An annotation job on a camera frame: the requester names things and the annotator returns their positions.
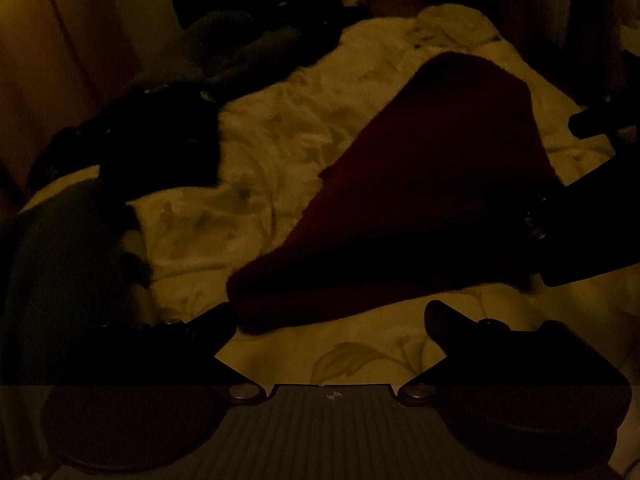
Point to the grey-green cloth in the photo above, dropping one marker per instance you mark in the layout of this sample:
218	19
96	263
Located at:
60	260

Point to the black clothing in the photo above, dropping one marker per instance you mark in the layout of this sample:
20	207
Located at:
150	135

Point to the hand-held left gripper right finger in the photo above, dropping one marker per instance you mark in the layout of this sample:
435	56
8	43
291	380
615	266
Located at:
440	317

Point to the wooden headboard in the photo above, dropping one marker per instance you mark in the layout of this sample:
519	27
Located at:
60	60

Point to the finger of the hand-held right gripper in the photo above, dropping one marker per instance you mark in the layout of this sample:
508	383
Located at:
587	124
575	240

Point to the dark red garment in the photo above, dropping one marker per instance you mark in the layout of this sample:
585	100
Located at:
400	185

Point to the cream floral blanket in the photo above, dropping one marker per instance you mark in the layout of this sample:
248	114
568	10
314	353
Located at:
280	125

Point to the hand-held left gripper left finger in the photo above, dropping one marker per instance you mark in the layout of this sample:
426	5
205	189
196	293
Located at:
222	317

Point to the dark grey clothing pile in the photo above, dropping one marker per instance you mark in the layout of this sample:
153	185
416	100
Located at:
225	35

